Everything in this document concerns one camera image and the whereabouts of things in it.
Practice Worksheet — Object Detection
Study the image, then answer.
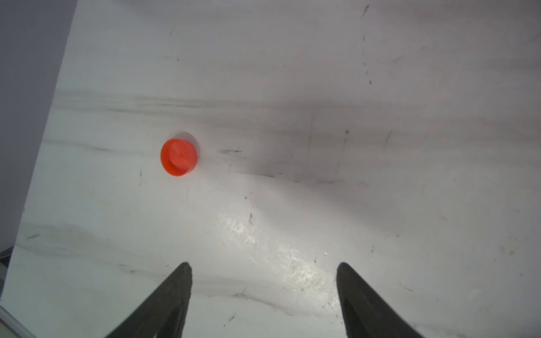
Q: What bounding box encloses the red cap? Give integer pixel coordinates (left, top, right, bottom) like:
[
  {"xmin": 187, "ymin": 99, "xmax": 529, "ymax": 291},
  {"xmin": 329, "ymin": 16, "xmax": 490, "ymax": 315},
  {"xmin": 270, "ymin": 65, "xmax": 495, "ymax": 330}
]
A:
[{"xmin": 160, "ymin": 138, "xmax": 198, "ymax": 177}]

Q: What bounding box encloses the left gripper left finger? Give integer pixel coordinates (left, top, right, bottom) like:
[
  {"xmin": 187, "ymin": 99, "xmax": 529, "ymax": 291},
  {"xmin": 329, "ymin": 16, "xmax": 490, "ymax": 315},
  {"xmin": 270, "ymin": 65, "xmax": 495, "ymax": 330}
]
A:
[{"xmin": 108, "ymin": 262, "xmax": 192, "ymax": 338}]

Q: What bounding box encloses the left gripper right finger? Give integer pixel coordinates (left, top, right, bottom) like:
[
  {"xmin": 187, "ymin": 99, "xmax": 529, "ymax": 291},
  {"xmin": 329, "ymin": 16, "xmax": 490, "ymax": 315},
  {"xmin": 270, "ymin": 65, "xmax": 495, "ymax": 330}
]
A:
[{"xmin": 336, "ymin": 262, "xmax": 422, "ymax": 338}]

